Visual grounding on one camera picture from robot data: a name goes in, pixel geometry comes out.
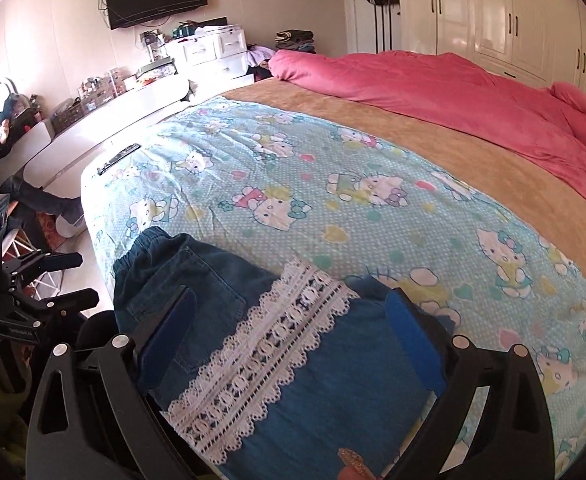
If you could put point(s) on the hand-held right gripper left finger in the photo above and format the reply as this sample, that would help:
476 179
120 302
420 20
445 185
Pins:
165 342

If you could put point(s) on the clear acrylic organiser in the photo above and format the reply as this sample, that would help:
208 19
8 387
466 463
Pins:
153 45

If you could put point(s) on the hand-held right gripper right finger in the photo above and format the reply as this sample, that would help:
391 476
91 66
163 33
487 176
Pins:
413 345

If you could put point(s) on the black remote control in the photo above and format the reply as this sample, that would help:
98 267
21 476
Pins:
119 159

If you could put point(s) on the pink duvet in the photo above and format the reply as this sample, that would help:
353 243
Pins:
448 105

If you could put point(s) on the stack of folded dark clothes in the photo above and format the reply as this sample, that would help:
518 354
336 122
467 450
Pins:
295 40

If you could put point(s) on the blue denim pants lace trim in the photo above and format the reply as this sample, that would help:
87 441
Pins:
323 395

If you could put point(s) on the purple cloth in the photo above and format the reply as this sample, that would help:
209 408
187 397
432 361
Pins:
260 55

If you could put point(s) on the white desk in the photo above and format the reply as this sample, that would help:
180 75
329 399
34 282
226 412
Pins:
103 125

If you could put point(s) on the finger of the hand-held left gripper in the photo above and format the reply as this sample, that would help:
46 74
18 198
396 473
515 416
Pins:
48 264
68 302

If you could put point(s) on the person's right hand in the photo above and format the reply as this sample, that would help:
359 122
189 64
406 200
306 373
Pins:
355 467

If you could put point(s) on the dark backpack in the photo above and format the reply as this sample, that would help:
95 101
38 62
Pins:
15 107

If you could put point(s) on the cartoon cat printed blanket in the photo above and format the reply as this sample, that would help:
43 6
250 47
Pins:
323 195

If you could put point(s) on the white drawer unit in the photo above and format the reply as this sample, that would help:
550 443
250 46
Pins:
213 55

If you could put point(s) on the white wardrobe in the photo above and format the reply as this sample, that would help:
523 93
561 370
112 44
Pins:
498 15

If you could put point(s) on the grey storage basket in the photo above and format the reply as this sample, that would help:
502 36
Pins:
70 115

